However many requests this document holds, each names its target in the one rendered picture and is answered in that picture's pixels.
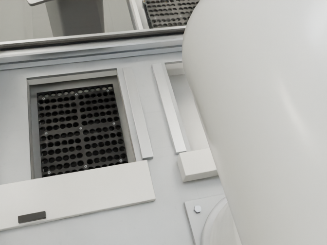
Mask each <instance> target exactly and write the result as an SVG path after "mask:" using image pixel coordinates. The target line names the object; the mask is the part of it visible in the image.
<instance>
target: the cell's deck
mask: <svg viewBox="0 0 327 245"><path fill-rule="evenodd" d="M159 63H161V65H162V69H163V72H164V76H165V79H166V82H167V86H168V89H169V93H170V96H171V99H172V103H173V106H174V109H175V112H176V116H177V119H178V123H179V126H180V129H181V133H182V137H183V140H184V144H185V147H186V150H187V151H186V152H189V151H191V149H190V146H189V143H188V139H187V136H186V133H185V129H184V126H183V123H182V119H181V116H180V113H179V109H178V106H177V103H176V99H175V96H174V93H173V89H172V86H171V83H170V80H169V77H168V73H167V69H176V68H183V64H182V51H179V52H166V53H157V54H148V55H139V56H129V57H120V58H110V59H101V60H92V61H82V62H73V63H64V64H54V65H45V66H36V67H26V68H17V69H8V70H0V185H3V184H8V183H14V182H20V181H25V180H31V179H34V169H33V149H32V129H31V110H30V90H29V85H37V84H45V83H54V82H63V81H71V80H79V79H88V78H96V77H105V76H114V75H117V79H118V83H119V88H120V93H121V97H122V102H123V107H124V112H125V117H126V121H127V127H128V132H129V137H130V141H131V146H132V151H133V155H134V160H135V162H137V161H142V156H141V151H140V147H139V143H138V138H137V134H136V129H135V125H134V120H133V116H132V112H131V107H130V103H129V98H128V93H127V88H126V84H125V79H124V75H123V68H124V67H132V69H133V73H134V77H135V81H136V86H137V90H138V93H139V98H140V102H141V106H142V110H143V114H144V118H145V123H146V127H147V132H148V136H149V140H150V144H151V148H152V152H153V159H148V160H147V162H148V166H149V171H150V175H151V179H152V184H153V188H154V193H155V196H156V200H155V201H150V202H145V203H141V204H136V205H131V206H126V207H121V208H116V209H110V210H104V211H99V212H94V213H89V214H84V215H80V216H75V217H70V218H64V219H59V220H54V221H49V222H45V223H40V224H35V225H30V226H25V227H19V228H13V229H8V230H3V231H0V245H194V242H193V238H192V234H191V230H190V227H189V223H188V220H187V216H186V212H185V208H184V205H183V204H184V202H185V201H190V200H195V199H199V198H204V197H209V196H214V195H219V194H224V190H223V187H222V184H221V181H220V178H219V175H217V176H213V177H207V178H202V179H197V180H192V181H186V182H183V181H182V177H181V173H180V170H179V166H178V163H177V159H178V156H179V154H178V155H176V154H175V151H174V147H173V143H172V140H171V136H170V133H169V129H168V126H167V122H166V118H165V115H164V110H163V107H162V103H161V100H160V96H159V93H158V89H157V85H156V82H155V78H154V74H153V71H152V64H159Z"/></svg>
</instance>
